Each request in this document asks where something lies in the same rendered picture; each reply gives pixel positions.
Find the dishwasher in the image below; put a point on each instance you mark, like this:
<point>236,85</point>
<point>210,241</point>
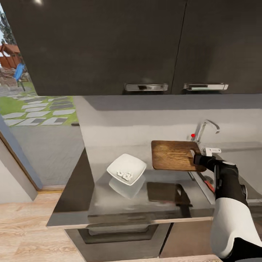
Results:
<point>119,243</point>

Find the cutting board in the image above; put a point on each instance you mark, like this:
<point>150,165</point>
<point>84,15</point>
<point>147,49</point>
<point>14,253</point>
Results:
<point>175,156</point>

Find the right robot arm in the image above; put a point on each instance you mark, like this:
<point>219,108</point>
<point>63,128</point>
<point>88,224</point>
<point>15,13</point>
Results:
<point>233,235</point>

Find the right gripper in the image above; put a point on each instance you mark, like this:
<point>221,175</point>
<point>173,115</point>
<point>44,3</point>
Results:
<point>202,160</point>

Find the drop in sink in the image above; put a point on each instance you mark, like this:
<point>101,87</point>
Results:
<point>247,160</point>

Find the parer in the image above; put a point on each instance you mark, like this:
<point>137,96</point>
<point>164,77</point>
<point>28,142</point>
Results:
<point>207,182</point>

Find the bowl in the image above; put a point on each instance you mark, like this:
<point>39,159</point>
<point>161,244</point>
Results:
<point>128,164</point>

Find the cabinet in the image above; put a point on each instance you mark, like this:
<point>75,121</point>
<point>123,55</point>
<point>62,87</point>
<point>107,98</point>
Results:
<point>139,47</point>

